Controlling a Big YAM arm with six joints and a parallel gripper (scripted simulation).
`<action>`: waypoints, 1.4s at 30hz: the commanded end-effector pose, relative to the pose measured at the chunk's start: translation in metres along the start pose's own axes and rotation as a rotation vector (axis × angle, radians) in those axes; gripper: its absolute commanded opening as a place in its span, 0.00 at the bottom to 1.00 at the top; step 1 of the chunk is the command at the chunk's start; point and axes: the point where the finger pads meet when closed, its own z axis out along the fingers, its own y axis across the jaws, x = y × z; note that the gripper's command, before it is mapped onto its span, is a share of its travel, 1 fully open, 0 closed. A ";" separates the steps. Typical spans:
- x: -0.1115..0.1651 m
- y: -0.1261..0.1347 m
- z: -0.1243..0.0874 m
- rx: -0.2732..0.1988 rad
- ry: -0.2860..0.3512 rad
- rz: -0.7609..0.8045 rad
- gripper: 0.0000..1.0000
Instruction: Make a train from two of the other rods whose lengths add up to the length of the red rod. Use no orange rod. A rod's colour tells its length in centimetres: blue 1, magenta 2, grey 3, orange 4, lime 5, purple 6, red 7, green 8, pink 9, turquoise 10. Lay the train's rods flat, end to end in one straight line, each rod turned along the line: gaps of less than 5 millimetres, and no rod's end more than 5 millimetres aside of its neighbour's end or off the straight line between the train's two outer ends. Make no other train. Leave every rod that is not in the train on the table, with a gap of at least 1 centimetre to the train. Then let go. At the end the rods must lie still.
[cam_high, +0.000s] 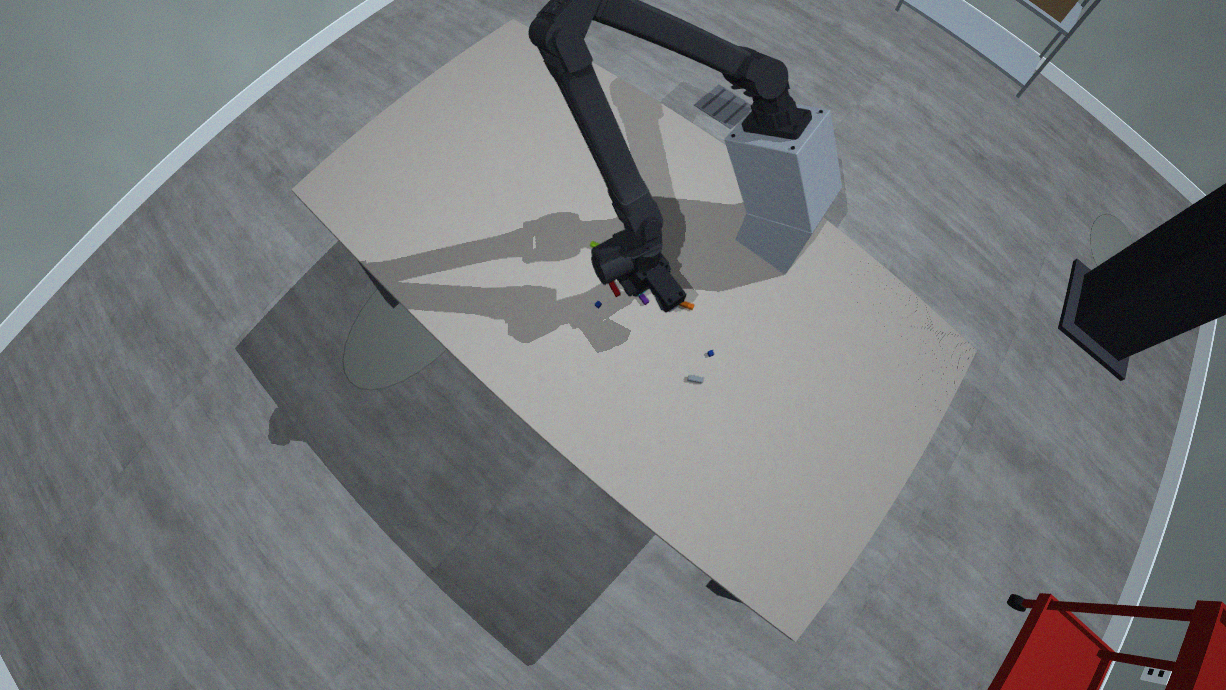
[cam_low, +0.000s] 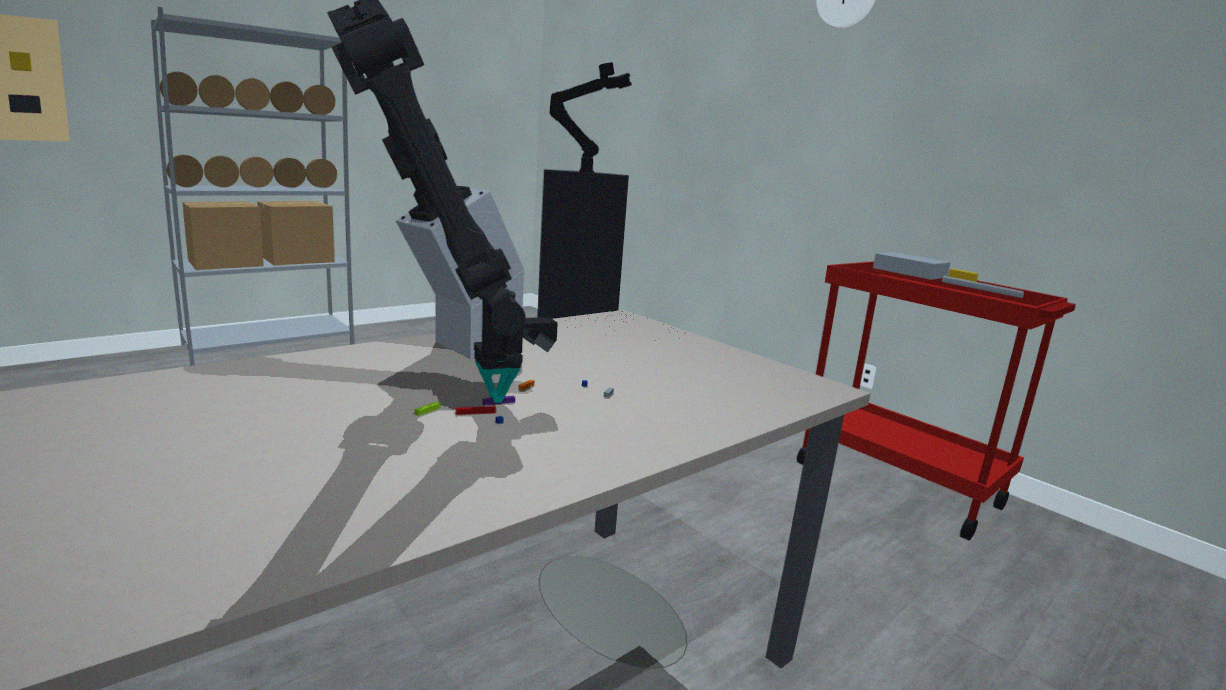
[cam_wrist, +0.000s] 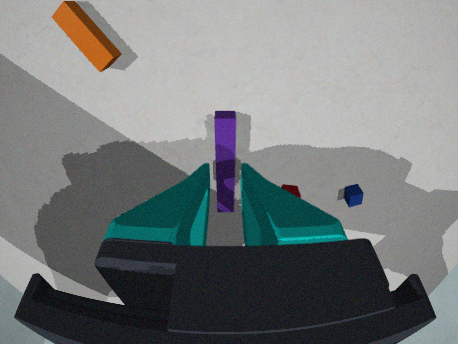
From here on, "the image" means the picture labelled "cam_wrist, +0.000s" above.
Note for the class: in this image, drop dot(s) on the orange rectangular bar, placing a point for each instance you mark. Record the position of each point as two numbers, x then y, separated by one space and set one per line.
86 35

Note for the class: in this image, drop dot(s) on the red rod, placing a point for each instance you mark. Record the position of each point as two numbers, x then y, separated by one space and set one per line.
292 189

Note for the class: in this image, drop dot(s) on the purple rod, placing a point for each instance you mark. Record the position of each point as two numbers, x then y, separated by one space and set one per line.
225 147

